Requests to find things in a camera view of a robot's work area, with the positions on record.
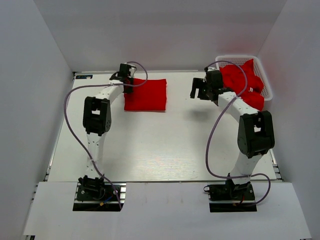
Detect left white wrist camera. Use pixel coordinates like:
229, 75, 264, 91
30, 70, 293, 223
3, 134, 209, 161
129, 64, 137, 78

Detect red t shirt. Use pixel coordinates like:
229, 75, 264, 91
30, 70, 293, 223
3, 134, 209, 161
124, 78, 167, 112

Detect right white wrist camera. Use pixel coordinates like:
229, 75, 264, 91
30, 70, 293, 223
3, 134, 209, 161
204, 66, 217, 73

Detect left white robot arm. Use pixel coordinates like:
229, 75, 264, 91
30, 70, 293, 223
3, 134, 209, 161
82, 63, 137, 179

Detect white plastic basket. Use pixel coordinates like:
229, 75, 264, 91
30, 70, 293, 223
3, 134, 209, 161
215, 54, 273, 102

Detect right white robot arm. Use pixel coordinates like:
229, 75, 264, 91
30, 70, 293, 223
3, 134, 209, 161
190, 70, 275, 200

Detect red t shirts in basket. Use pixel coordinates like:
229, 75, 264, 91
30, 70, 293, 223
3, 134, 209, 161
220, 59, 265, 111

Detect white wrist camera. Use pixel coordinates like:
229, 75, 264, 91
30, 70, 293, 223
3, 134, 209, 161
204, 66, 217, 73
129, 64, 137, 78

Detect blue table label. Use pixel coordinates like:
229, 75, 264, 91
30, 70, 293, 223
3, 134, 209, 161
75, 74, 93, 79

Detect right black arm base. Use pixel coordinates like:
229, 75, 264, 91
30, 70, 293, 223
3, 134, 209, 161
203, 179, 257, 213

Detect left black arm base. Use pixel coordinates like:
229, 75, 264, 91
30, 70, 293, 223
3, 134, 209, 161
72, 176, 126, 212

